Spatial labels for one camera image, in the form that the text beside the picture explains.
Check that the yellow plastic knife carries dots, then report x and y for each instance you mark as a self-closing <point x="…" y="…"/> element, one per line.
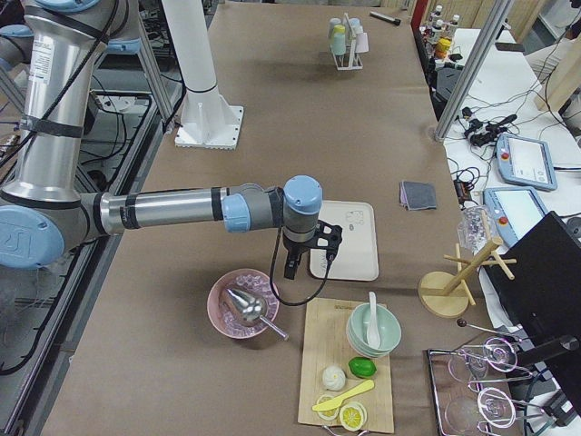
<point x="336" y="401"/>

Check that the wooden mug tree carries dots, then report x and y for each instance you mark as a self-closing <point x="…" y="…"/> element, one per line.
<point x="447" y="295"/>

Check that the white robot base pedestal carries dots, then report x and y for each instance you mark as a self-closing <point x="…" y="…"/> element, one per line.
<point x="207" y="120"/>

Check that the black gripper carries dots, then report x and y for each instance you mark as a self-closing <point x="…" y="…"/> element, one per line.
<point x="294" y="252"/>

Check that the black monitor box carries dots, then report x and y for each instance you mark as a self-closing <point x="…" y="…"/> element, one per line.
<point x="544" y="296"/>

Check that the white ceramic spoon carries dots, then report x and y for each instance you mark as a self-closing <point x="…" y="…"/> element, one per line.
<point x="372" y="334"/>

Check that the grey folded cloth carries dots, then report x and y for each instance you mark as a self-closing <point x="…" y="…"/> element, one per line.
<point x="417" y="196"/>

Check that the blue teach pendant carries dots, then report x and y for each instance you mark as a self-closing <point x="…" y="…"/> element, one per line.
<point x="525" y="161"/>
<point x="515" y="211"/>

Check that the bamboo cutting board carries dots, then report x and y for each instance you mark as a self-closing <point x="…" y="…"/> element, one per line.
<point x="325" y="344"/>

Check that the green lime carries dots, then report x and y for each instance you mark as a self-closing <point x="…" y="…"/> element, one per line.
<point x="362" y="367"/>

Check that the pink bowl with ice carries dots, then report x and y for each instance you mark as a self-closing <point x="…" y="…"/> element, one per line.
<point x="219" y="313"/>

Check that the white wire cup rack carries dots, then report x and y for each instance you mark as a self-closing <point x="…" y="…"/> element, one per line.
<point x="351" y="61"/>

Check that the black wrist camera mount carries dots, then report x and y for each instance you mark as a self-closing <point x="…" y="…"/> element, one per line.
<point x="326" y="237"/>

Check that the cream rabbit tray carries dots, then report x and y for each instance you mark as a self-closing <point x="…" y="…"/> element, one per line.
<point x="357" y="258"/>

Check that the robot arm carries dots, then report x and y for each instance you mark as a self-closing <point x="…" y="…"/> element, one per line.
<point x="43" y="216"/>

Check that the pink cup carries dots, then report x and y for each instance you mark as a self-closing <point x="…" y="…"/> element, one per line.
<point x="361" y="43"/>

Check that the metal ice scoop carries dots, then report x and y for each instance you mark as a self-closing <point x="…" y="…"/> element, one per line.
<point x="250" y="308"/>

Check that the black wire glass rack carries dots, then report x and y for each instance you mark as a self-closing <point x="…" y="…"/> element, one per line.
<point x="481" y="389"/>

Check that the grey cup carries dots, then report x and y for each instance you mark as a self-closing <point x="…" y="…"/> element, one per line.
<point x="332" y="23"/>

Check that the green cup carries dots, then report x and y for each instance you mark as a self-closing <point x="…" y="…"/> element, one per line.
<point x="338" y="44"/>

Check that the aluminium frame post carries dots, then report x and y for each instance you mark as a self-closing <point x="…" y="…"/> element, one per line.
<point x="486" y="38"/>

